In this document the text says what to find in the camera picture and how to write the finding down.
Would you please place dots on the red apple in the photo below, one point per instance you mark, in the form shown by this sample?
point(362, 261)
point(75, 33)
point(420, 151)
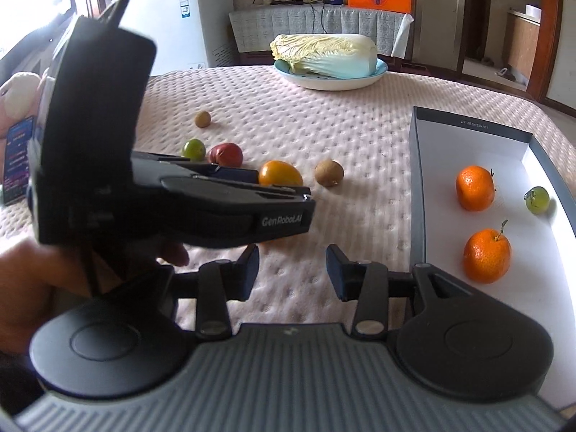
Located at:
point(225, 155)

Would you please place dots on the dark wooden door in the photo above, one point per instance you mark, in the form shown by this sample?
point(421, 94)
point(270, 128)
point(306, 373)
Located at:
point(477, 9)

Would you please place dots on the small brown kiwi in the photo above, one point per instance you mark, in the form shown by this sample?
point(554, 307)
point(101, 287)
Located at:
point(202, 119)

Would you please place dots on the dark wooden cabinet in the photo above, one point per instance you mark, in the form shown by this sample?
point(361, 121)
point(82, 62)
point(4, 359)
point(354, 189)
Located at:
point(256, 57)

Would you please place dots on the black power strip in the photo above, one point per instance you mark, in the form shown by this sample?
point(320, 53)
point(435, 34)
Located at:
point(285, 1)

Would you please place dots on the blue-rimmed white plate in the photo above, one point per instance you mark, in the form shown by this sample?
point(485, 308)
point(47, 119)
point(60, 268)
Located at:
point(333, 83)

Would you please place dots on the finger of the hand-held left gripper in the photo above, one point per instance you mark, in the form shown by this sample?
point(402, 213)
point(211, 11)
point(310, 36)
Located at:
point(288, 191)
point(234, 175)

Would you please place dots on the small green fruit with stem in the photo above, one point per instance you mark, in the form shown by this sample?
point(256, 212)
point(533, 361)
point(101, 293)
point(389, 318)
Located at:
point(536, 200)

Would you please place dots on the green round fruit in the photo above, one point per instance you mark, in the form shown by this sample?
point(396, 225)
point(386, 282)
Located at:
point(193, 150)

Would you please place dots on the napa cabbage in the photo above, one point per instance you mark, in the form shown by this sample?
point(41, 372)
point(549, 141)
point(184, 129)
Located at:
point(324, 54)

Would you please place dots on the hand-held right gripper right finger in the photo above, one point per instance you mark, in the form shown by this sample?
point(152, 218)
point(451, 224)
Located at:
point(337, 273)

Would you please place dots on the pink plush pillow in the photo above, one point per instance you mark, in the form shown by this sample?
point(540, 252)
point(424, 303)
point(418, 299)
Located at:
point(20, 94)

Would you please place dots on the wooden kitchen cabinet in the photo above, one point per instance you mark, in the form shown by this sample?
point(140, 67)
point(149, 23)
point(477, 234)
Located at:
point(522, 42)

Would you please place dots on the pale slippers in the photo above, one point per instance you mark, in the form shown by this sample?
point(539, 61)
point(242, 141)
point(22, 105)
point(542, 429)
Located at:
point(504, 72)

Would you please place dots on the person's left hand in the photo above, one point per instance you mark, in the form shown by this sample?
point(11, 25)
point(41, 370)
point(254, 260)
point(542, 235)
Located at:
point(36, 279)

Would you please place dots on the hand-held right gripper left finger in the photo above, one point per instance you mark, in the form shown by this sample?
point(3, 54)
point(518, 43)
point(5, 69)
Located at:
point(249, 273)

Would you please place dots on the grey box with white inside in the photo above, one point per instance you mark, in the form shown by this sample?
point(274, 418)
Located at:
point(450, 144)

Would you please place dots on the yellow orange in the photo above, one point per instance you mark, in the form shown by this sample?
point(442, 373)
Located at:
point(280, 173)

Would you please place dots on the tangerine with stem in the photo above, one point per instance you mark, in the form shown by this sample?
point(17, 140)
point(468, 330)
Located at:
point(475, 188)
point(487, 256)

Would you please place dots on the white chest freezer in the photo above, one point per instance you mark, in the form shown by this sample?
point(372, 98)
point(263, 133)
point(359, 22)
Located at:
point(193, 27)

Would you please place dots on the blue printed packet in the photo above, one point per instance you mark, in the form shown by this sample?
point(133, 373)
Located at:
point(18, 157)

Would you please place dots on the white container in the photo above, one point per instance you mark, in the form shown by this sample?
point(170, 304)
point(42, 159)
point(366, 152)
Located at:
point(533, 11)

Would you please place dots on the orange wooden door frame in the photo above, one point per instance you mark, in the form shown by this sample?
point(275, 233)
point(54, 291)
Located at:
point(550, 31)

